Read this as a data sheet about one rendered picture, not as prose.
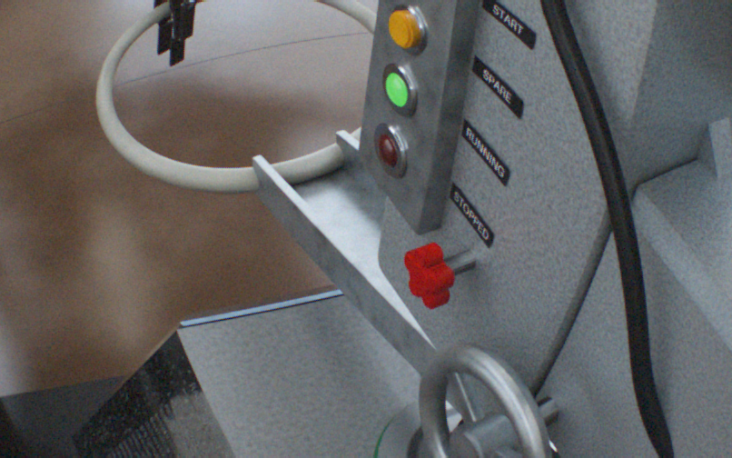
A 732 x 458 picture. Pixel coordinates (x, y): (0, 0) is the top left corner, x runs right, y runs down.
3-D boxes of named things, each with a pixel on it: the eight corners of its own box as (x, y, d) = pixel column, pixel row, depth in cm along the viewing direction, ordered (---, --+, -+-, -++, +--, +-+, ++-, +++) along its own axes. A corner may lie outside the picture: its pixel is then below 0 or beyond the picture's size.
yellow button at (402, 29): (422, 54, 50) (427, 22, 48) (407, 55, 49) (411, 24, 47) (400, 33, 51) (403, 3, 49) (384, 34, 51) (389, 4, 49)
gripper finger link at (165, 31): (160, 28, 133) (158, 26, 134) (158, 55, 139) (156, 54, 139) (173, 21, 135) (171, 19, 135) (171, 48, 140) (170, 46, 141)
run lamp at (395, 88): (418, 112, 54) (422, 83, 52) (398, 116, 53) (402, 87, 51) (398, 90, 55) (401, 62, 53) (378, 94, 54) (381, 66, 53)
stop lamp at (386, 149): (408, 173, 57) (413, 144, 55) (389, 179, 57) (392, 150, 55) (389, 149, 59) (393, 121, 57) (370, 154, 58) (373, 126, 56)
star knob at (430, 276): (484, 296, 56) (497, 254, 53) (427, 320, 54) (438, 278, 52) (455, 255, 58) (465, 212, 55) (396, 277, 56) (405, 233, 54)
